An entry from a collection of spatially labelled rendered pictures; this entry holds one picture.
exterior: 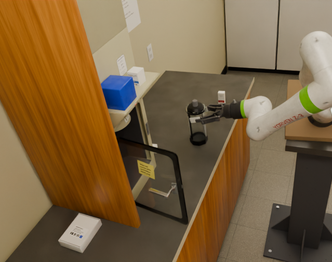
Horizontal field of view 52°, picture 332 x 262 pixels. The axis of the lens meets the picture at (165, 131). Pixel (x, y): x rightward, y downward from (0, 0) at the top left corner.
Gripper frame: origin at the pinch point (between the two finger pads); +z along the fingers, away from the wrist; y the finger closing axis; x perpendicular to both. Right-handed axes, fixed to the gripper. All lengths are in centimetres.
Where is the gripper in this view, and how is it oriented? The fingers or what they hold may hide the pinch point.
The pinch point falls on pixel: (197, 115)
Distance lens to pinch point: 187.4
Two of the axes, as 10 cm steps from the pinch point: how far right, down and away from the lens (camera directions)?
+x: 3.7, 8.0, 4.7
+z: -8.4, 0.8, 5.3
